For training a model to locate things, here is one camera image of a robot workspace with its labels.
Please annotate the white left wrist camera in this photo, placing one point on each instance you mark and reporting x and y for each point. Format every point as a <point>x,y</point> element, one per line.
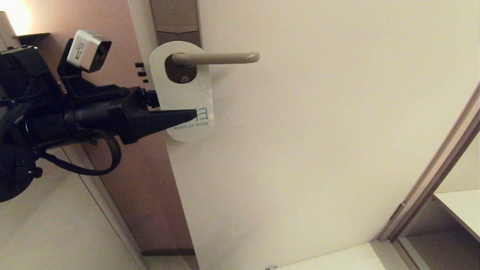
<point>86,50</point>

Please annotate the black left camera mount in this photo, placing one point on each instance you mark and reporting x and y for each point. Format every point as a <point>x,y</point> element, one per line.
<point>78,88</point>

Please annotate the white door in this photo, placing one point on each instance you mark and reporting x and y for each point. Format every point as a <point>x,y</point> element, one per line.
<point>318,150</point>

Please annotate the white shelf board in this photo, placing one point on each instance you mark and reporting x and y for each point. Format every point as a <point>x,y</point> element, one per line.
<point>463,210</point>

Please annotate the blue and white door hanger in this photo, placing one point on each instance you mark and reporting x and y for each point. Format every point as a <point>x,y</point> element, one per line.
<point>183,93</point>

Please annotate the black wall lamp bracket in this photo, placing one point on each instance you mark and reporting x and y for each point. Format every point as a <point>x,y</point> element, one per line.
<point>33,37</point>

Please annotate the brown door jamb panel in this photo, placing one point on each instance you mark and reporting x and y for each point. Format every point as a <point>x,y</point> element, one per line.
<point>150,187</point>

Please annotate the brown door lock plate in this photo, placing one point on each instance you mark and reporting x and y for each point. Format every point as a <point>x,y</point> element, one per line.
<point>174,15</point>

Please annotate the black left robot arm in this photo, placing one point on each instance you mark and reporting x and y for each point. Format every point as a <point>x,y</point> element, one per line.
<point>26,75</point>

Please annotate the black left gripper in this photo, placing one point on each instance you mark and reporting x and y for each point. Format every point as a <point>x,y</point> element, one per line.
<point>101,118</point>

